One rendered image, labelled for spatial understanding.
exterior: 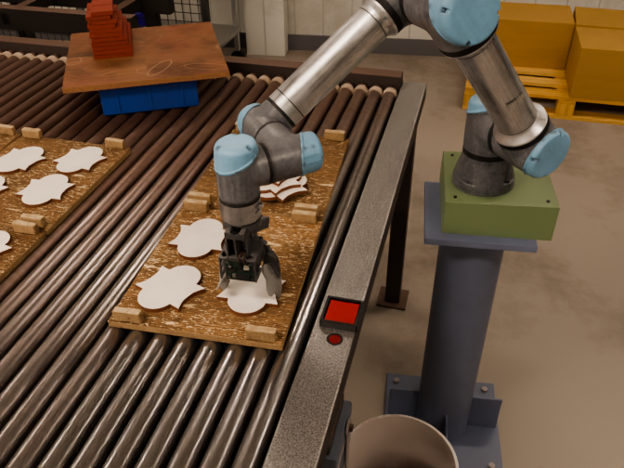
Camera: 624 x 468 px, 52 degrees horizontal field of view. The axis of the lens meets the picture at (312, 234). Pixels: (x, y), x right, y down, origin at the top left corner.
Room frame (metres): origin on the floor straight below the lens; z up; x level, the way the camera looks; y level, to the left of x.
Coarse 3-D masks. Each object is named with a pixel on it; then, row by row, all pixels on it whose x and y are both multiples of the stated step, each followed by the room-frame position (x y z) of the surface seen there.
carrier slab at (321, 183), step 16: (336, 144) 1.62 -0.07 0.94; (336, 160) 1.53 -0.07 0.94; (208, 176) 1.45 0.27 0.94; (320, 176) 1.44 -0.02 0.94; (336, 176) 1.44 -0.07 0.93; (208, 192) 1.37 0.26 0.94; (320, 192) 1.36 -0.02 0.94; (272, 208) 1.29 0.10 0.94; (288, 208) 1.29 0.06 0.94; (320, 208) 1.29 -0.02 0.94
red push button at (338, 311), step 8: (336, 304) 0.95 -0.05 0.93; (344, 304) 0.95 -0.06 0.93; (352, 304) 0.95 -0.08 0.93; (328, 312) 0.93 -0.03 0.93; (336, 312) 0.93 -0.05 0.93; (344, 312) 0.93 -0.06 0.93; (352, 312) 0.93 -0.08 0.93; (336, 320) 0.91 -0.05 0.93; (344, 320) 0.91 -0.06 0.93; (352, 320) 0.91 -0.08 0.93
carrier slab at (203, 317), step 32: (288, 224) 1.23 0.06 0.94; (320, 224) 1.22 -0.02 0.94; (160, 256) 1.11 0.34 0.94; (288, 256) 1.10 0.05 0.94; (288, 288) 1.00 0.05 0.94; (160, 320) 0.91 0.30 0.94; (192, 320) 0.90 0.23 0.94; (224, 320) 0.90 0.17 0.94; (256, 320) 0.90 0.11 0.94; (288, 320) 0.90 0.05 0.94
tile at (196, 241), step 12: (192, 228) 1.20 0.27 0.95; (204, 228) 1.20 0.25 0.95; (216, 228) 1.19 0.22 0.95; (180, 240) 1.15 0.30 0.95; (192, 240) 1.15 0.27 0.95; (204, 240) 1.15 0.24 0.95; (216, 240) 1.15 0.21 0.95; (180, 252) 1.11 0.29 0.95; (192, 252) 1.11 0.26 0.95; (204, 252) 1.11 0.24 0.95; (216, 252) 1.12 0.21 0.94
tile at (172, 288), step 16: (160, 272) 1.04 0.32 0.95; (176, 272) 1.04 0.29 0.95; (192, 272) 1.04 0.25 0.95; (144, 288) 0.99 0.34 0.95; (160, 288) 0.99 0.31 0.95; (176, 288) 0.99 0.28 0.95; (192, 288) 0.99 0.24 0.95; (144, 304) 0.94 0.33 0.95; (160, 304) 0.94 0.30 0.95; (176, 304) 0.94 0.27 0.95
